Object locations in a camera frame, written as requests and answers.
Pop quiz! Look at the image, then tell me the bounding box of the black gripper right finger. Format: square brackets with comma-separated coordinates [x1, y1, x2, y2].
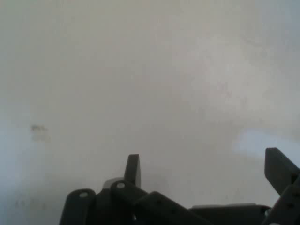
[262, 147, 300, 225]

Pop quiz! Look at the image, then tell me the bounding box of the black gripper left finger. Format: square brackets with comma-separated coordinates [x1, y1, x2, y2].
[58, 154, 207, 225]

